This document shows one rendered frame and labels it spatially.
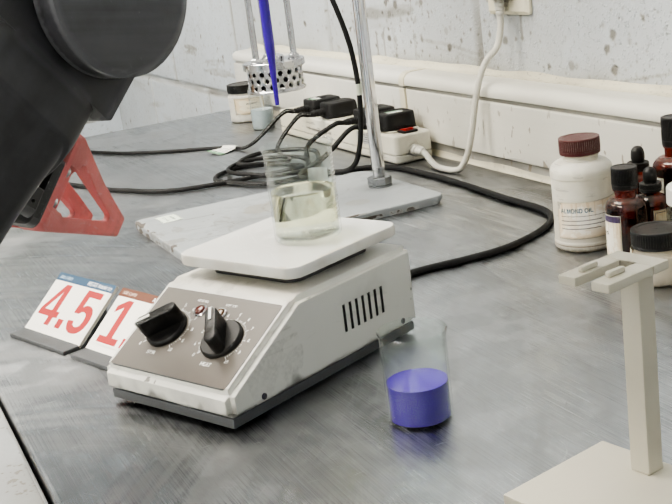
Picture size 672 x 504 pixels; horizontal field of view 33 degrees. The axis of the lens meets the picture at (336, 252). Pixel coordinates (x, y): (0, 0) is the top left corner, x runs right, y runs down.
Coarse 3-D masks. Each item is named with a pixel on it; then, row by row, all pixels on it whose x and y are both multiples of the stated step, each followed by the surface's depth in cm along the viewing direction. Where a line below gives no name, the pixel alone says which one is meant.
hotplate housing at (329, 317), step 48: (192, 288) 82; (240, 288) 80; (288, 288) 78; (336, 288) 79; (384, 288) 83; (288, 336) 76; (336, 336) 80; (144, 384) 78; (192, 384) 75; (240, 384) 73; (288, 384) 76
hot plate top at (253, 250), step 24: (216, 240) 86; (240, 240) 85; (264, 240) 85; (336, 240) 82; (360, 240) 82; (192, 264) 83; (216, 264) 81; (240, 264) 80; (264, 264) 78; (288, 264) 78; (312, 264) 78
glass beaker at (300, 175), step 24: (264, 144) 83; (288, 144) 84; (312, 144) 84; (288, 168) 80; (312, 168) 80; (288, 192) 81; (312, 192) 81; (336, 192) 83; (288, 216) 81; (312, 216) 81; (336, 216) 82; (288, 240) 82; (312, 240) 82
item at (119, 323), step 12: (120, 300) 93; (132, 300) 92; (120, 312) 92; (132, 312) 91; (144, 312) 90; (108, 324) 92; (120, 324) 91; (132, 324) 90; (96, 336) 92; (108, 336) 91; (120, 336) 90
